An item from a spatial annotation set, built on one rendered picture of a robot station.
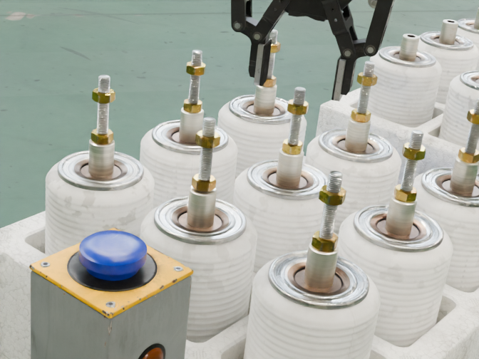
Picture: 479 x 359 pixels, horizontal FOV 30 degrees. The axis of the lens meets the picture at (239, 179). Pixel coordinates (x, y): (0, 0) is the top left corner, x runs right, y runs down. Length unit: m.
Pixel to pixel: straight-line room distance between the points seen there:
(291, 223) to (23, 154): 0.71
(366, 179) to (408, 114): 0.33
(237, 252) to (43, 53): 1.21
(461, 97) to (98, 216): 0.54
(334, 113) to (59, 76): 0.70
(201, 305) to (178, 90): 1.03
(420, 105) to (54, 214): 0.57
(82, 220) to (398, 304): 0.27
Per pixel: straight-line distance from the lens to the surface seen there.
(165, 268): 0.55
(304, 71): 1.88
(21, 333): 0.84
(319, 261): 0.65
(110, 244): 0.54
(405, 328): 0.76
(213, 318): 0.73
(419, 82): 1.18
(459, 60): 1.28
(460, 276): 0.85
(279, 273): 0.67
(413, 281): 0.74
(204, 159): 0.70
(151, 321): 0.54
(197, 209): 0.71
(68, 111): 1.58
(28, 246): 0.83
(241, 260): 0.71
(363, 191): 0.88
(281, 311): 0.64
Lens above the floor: 0.61
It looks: 26 degrees down
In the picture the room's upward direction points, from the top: 6 degrees clockwise
